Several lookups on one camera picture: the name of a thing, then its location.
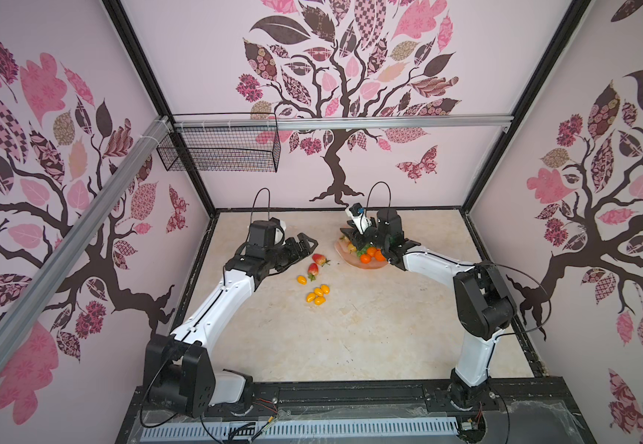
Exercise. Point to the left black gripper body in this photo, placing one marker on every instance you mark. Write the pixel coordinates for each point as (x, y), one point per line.
(286, 253)

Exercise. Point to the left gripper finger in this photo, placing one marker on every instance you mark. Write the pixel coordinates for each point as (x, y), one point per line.
(305, 244)
(297, 256)

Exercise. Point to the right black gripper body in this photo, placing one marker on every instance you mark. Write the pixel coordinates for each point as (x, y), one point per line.
(356, 238)

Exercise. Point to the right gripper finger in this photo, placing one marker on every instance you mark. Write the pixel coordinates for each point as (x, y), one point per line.
(350, 231)
(356, 240)

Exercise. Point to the red strawberry with leaves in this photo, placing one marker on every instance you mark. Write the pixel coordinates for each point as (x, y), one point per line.
(313, 271)

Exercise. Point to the pink leaf-shaped bowl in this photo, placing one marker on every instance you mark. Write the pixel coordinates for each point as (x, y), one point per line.
(351, 258)

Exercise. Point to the green grape bunch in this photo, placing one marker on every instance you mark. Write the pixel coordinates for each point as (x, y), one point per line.
(361, 252)

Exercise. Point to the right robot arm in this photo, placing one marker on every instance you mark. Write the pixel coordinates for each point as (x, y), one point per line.
(483, 302)

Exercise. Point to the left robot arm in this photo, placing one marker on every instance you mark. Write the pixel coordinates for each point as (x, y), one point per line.
(178, 373)

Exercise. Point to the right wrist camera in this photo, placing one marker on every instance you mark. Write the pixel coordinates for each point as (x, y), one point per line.
(358, 218)

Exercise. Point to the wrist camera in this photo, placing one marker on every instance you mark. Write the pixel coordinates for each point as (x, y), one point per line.
(278, 229)
(358, 218)

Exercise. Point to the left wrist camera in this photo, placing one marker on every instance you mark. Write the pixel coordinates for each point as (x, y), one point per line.
(278, 229)

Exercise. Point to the back aluminium rail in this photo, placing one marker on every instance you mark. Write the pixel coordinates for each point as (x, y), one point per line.
(304, 124)

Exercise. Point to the aluminium rail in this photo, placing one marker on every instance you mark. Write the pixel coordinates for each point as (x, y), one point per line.
(21, 316)
(304, 124)

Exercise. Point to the black wire basket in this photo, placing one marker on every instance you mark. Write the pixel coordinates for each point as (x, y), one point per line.
(222, 142)

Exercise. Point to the white slotted cable duct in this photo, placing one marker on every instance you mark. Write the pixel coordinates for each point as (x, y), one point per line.
(297, 430)

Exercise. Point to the black base frame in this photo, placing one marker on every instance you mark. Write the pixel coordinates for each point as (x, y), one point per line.
(539, 410)

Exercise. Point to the left aluminium rail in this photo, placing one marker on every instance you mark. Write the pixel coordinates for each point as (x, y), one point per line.
(21, 316)

